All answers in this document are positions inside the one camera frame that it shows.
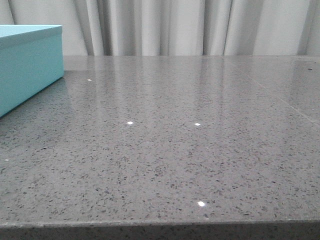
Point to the white pleated curtain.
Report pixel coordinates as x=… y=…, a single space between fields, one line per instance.
x=175 y=27

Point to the light blue open box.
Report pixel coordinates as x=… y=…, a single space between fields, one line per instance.
x=31 y=58

